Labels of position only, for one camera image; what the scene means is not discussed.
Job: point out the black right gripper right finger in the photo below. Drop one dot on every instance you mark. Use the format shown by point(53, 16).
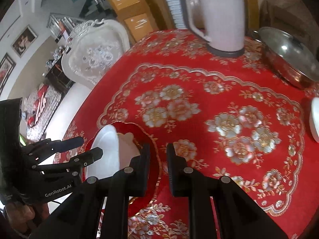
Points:
point(218, 208)

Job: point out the large white plate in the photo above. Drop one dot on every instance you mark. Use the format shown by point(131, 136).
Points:
point(314, 119)

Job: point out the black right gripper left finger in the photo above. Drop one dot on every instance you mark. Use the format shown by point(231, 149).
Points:
point(75, 218)

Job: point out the white ornate chair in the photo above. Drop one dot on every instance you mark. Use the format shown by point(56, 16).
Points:
point(92, 48)

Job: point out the white round plate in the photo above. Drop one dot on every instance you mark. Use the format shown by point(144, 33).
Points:
point(107, 140)

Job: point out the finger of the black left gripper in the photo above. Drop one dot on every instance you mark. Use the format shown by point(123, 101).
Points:
point(78, 162)
point(40, 151)

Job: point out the red floral tablecloth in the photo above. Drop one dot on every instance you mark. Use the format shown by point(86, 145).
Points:
point(226, 117)

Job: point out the wooden cabinet door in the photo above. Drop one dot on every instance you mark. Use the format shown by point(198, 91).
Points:
point(135, 16)

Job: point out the cream plastic bowl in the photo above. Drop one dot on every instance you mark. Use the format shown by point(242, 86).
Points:
point(127, 149)

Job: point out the operator left hand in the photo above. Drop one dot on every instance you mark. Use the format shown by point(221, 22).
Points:
point(19, 215)

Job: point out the white electric kettle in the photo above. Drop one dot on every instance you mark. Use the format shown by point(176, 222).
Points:
point(224, 25)

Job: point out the framed painting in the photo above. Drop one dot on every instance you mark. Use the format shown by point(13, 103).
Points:
point(7, 66)
point(23, 41)

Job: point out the steel pan with lid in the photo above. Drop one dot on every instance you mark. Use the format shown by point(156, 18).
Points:
point(289, 57)

